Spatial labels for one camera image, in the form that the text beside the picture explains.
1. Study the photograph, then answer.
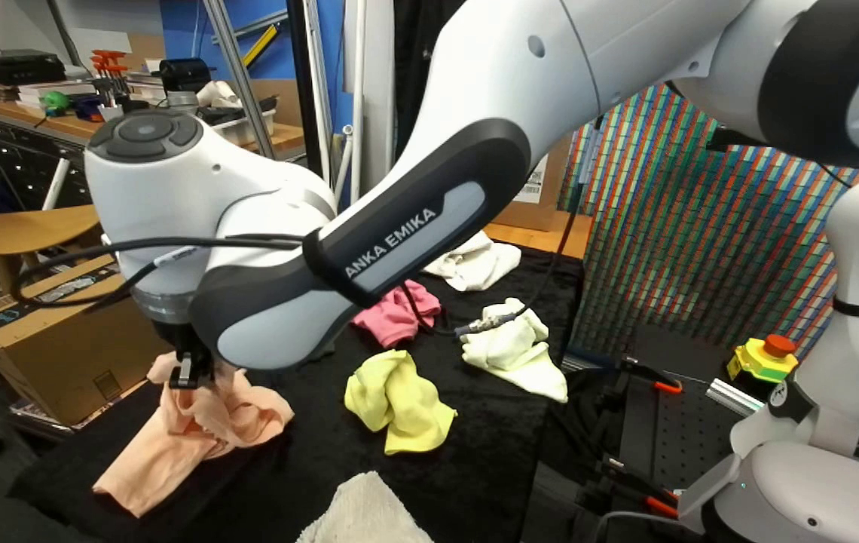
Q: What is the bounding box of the slanted aluminium pole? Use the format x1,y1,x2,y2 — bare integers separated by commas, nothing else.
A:
199,0,281,160

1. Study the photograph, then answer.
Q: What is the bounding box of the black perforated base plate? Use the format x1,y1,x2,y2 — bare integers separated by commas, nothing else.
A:
615,327,742,507

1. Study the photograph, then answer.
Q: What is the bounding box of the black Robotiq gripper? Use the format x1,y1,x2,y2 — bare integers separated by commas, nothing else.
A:
161,319,218,391

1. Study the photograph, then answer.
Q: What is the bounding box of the peach cloth with orange print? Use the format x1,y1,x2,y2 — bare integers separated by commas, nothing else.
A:
91,348,298,521

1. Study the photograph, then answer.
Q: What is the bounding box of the black vertical pole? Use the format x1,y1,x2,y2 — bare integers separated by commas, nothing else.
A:
286,0,318,177

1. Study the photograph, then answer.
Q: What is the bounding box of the cardboard box with white label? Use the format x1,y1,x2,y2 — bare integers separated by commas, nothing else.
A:
532,134,586,212

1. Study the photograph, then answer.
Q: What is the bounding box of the pink cloth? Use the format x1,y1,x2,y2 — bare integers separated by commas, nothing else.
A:
350,277,443,352

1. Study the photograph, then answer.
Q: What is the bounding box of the black cup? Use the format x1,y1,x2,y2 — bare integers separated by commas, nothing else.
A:
158,53,211,110

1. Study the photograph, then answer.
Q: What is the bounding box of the black equipment case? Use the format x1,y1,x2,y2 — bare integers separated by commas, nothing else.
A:
0,48,66,83

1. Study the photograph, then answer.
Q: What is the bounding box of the pale green cloth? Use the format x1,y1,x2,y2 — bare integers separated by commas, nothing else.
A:
455,294,572,407

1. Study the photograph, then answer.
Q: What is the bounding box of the cream white towel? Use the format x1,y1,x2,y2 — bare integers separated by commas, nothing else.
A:
421,228,529,294

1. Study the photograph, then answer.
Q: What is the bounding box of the orange handled clamp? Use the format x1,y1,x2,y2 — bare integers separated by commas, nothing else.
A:
597,456,683,521
566,344,687,397

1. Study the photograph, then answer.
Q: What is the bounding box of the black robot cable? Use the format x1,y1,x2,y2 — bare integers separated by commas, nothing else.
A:
14,233,311,312

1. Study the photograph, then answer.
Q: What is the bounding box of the cardboard box with black tape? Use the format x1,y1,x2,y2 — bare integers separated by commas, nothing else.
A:
0,252,174,428

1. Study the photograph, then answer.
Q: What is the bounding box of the small white cloth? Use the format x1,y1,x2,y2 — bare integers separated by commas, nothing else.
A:
293,468,434,543

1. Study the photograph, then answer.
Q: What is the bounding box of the yellow cloth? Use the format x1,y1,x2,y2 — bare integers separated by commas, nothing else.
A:
342,350,457,461

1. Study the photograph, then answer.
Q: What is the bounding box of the wooden top workbench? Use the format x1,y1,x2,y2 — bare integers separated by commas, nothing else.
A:
0,77,311,304

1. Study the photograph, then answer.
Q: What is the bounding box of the small green object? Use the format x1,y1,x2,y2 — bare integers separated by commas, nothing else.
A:
35,87,72,113

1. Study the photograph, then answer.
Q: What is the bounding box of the white plastic bin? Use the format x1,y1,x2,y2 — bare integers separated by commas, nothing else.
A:
196,93,281,154

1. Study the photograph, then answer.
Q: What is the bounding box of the colourful patterned backdrop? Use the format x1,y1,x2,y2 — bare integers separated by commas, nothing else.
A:
547,77,859,366

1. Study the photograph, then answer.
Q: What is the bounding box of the wooden stool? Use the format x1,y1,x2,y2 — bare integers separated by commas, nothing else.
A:
0,201,99,294

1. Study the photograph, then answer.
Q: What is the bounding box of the yellow red emergency stop button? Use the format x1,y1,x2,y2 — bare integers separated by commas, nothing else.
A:
727,332,802,386

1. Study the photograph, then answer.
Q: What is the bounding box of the black table cover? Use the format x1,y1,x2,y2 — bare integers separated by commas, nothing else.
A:
10,222,590,543

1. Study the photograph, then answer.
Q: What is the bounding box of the silver metal bar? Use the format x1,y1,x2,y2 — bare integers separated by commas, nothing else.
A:
702,373,772,418

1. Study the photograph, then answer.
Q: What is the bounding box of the low wooden table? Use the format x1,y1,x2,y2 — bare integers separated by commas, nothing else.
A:
482,198,597,263

